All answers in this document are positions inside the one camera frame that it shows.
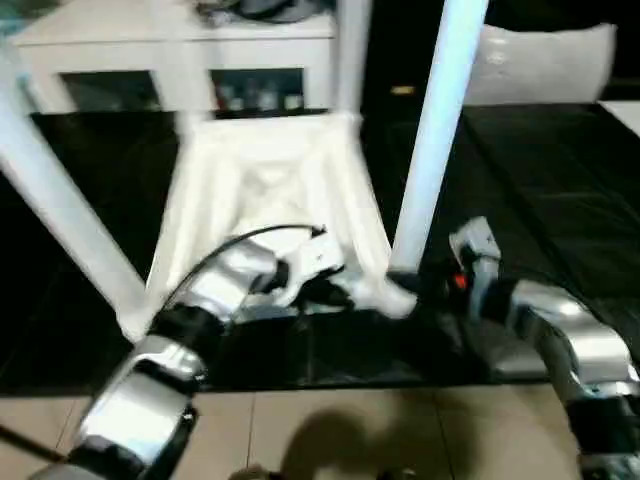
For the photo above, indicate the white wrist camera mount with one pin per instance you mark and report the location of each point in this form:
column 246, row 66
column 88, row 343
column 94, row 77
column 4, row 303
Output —
column 475, row 240
column 315, row 257

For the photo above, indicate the black box with gold label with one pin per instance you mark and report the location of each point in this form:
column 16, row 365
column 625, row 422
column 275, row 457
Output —
column 395, row 50

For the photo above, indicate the black work mat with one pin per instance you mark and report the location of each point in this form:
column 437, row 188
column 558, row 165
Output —
column 550, row 175

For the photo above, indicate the white glass-door cabinet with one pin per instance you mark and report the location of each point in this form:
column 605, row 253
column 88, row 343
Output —
column 100, row 45

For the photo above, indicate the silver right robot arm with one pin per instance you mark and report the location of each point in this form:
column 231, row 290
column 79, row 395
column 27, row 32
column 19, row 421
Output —
column 575, row 340

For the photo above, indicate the white plastic table top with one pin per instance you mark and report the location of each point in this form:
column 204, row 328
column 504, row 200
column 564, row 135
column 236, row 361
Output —
column 225, row 175

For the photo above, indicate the dark round device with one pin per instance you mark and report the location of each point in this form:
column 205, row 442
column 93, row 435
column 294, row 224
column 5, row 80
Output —
column 275, row 9

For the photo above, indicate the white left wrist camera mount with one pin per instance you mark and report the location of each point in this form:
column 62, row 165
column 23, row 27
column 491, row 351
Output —
column 315, row 257

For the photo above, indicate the dark robot right foot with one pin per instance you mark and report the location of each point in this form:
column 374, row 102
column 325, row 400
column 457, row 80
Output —
column 395, row 474

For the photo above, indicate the dark robot left foot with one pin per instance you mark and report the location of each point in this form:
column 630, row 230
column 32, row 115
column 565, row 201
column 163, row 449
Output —
column 257, row 474

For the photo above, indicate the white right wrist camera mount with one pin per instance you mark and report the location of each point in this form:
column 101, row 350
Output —
column 475, row 240

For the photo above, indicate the dark robot foot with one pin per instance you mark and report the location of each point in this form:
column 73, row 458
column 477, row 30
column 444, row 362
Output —
column 257, row 474
column 395, row 474

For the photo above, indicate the white flat board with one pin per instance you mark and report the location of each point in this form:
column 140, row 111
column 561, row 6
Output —
column 622, row 112

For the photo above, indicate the white plastic table leg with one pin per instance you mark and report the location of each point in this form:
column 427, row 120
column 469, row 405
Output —
column 352, row 55
column 60, row 190
column 187, row 85
column 435, row 125

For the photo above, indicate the black metal support bar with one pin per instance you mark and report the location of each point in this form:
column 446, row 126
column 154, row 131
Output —
column 30, row 445

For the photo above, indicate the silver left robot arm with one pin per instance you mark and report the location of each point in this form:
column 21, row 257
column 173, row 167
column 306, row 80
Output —
column 220, row 290

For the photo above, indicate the grey cushion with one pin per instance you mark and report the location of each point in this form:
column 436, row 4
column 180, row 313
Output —
column 540, row 65

